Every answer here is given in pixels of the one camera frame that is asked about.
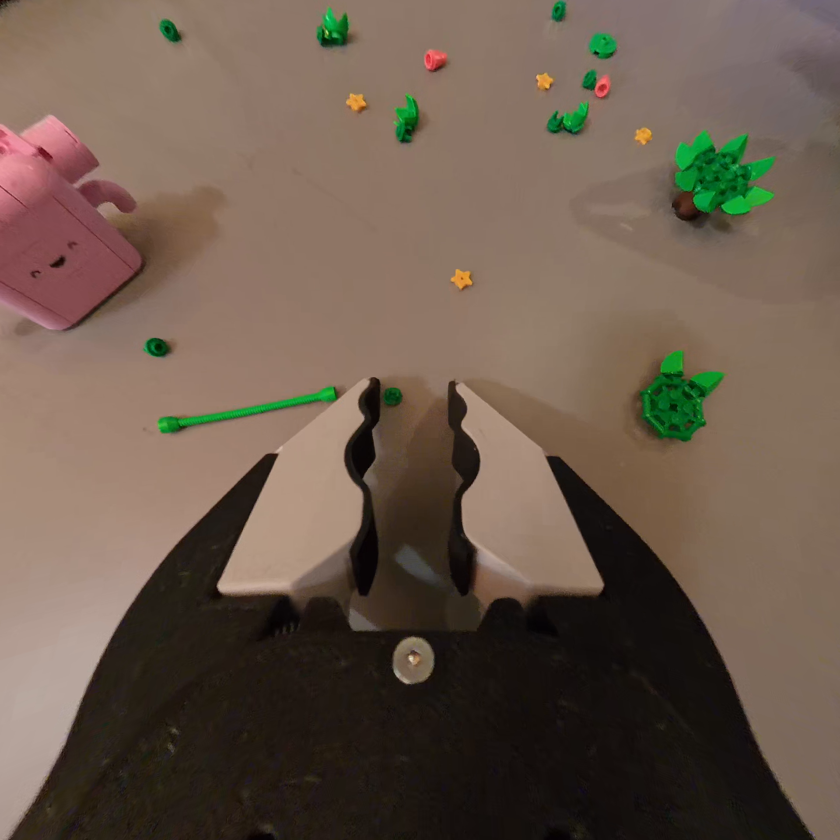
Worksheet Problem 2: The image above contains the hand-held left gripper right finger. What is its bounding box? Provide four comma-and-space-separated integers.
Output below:
448, 379, 605, 632

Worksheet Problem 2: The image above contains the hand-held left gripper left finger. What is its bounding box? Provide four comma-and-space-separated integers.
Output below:
216, 376, 382, 632

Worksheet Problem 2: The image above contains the green flexible toy stem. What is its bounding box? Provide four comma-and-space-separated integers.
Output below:
157, 387, 338, 435

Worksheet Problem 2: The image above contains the green web plate with leaves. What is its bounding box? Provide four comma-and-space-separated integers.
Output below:
639, 350, 726, 442

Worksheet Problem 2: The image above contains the green leafy plant assembly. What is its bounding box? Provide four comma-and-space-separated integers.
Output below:
671, 129, 777, 222

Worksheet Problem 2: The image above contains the pink toy camera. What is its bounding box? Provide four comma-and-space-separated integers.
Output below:
0, 114, 144, 330

